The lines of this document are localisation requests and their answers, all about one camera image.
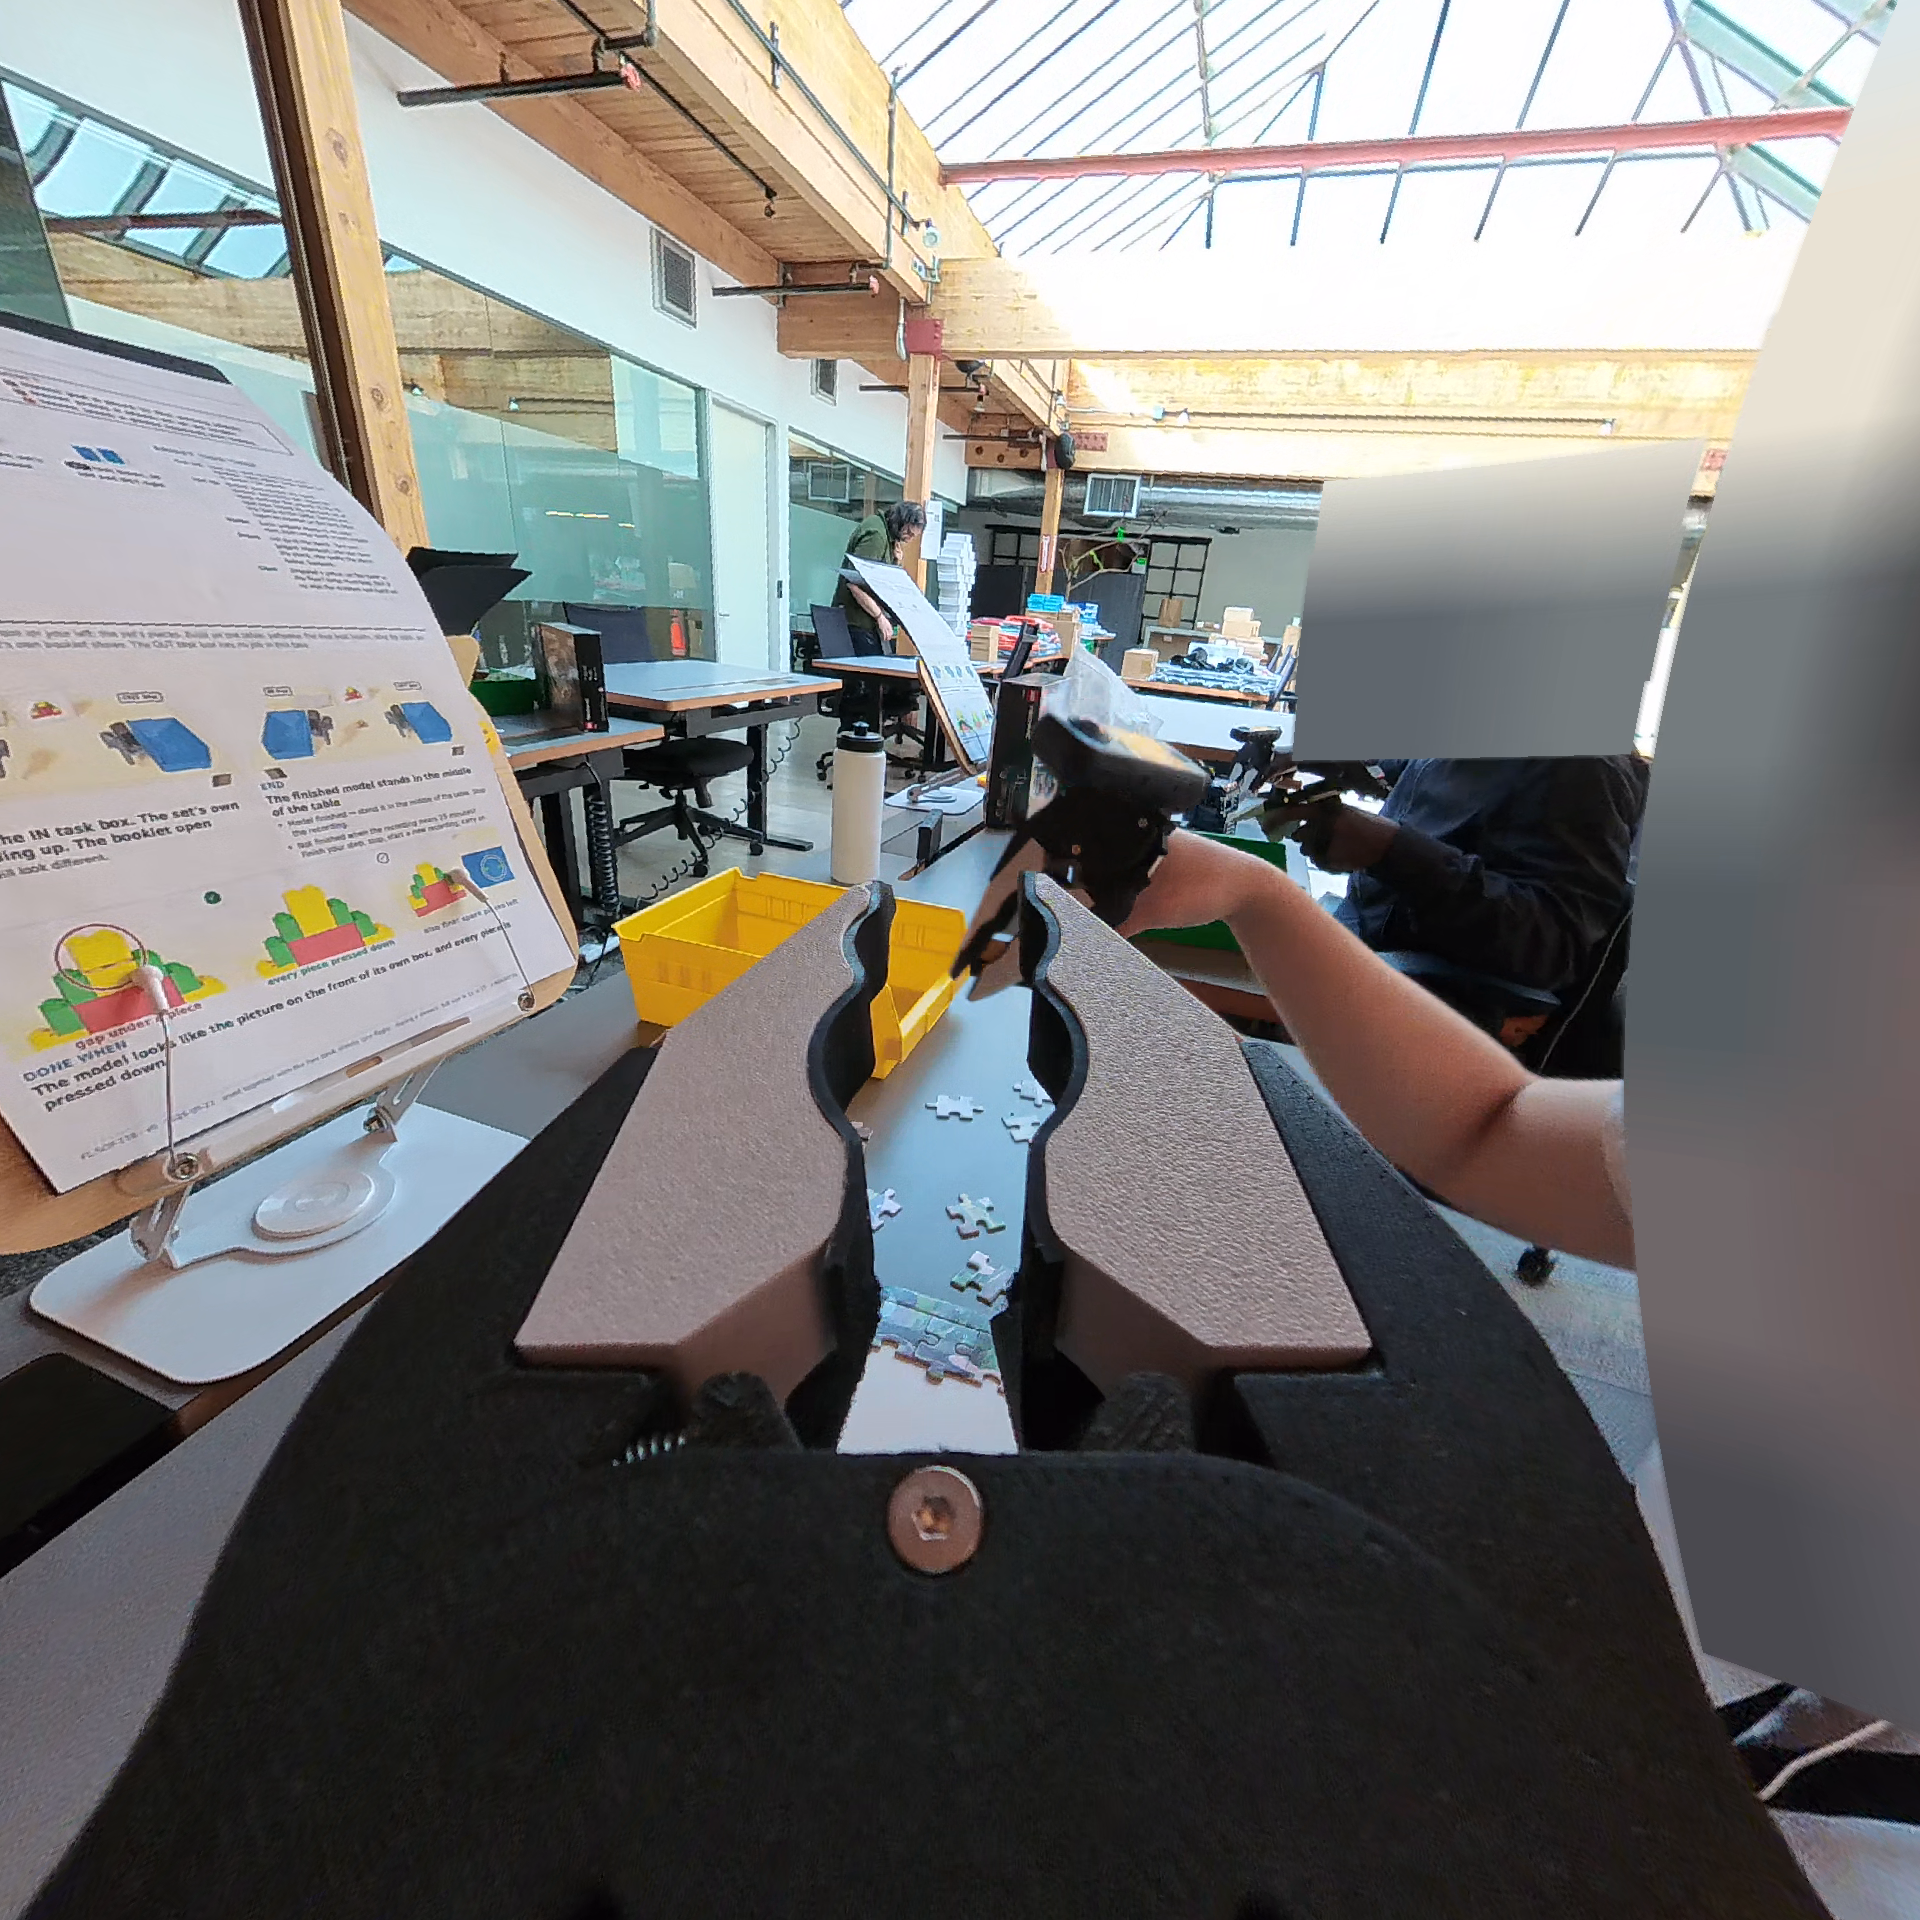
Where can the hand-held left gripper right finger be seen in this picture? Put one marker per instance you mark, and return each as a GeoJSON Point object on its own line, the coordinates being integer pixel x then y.
{"type": "Point", "coordinates": [1184, 1201]}

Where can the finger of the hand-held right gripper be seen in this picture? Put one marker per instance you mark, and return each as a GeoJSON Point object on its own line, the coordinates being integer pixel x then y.
{"type": "Point", "coordinates": [1014, 893]}
{"type": "Point", "coordinates": [991, 973]}

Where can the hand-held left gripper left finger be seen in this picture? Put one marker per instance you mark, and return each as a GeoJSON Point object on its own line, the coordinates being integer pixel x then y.
{"type": "Point", "coordinates": [676, 1201]}

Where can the group of puzzle pieces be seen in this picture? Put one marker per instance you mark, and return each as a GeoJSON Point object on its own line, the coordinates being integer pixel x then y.
{"type": "Point", "coordinates": [975, 1208]}

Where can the partly assembled jigsaw puzzle board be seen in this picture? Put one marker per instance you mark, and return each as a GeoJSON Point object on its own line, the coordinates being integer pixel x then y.
{"type": "Point", "coordinates": [938, 1335]}

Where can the wooden-edged office desk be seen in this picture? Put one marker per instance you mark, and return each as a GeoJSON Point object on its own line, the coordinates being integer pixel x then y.
{"type": "Point", "coordinates": [720, 688]}

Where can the clear plastic bag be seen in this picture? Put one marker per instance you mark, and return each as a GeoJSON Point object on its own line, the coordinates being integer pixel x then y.
{"type": "Point", "coordinates": [1102, 689]}

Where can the black cardboard box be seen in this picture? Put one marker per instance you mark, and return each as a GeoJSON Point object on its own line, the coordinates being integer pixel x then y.
{"type": "Point", "coordinates": [1021, 751]}
{"type": "Point", "coordinates": [566, 677]}

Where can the large green plastic bin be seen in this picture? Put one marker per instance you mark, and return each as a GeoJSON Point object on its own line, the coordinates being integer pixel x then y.
{"type": "Point", "coordinates": [1200, 938]}

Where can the white water bottle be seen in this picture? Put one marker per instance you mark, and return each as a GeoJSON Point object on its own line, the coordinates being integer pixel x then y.
{"type": "Point", "coordinates": [859, 793]}

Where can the wooden board with white sheet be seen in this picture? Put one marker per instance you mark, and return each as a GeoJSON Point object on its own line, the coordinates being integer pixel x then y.
{"type": "Point", "coordinates": [938, 659]}

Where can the yellow plastic bin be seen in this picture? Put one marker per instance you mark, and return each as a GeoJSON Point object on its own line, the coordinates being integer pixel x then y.
{"type": "Point", "coordinates": [720, 938]}

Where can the black office chair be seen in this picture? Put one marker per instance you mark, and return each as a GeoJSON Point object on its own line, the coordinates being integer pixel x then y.
{"type": "Point", "coordinates": [682, 767]}

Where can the wooden board with instruction sheet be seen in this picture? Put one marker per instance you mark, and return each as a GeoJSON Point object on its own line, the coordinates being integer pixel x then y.
{"type": "Point", "coordinates": [224, 721]}

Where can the red ceiling pipe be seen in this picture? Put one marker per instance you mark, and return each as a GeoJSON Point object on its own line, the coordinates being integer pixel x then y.
{"type": "Point", "coordinates": [1349, 152]}

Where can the glass skylight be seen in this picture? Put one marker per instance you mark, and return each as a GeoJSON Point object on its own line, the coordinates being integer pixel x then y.
{"type": "Point", "coordinates": [1349, 60]}

